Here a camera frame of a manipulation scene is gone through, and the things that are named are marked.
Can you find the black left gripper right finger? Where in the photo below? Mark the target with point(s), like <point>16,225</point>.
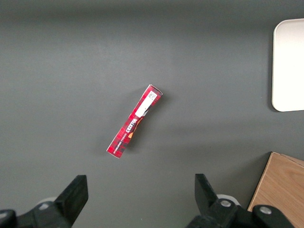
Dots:
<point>209,209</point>

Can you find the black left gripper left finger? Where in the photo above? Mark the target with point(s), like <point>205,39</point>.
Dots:
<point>71,204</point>

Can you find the cream rectangular plastic tray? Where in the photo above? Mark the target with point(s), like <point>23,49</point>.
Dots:
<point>289,66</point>

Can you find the wooden two-drawer cabinet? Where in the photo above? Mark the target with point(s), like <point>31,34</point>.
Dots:
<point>280,185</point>

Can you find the red shortbread biscuit box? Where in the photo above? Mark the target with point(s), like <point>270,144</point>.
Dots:
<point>133,128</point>

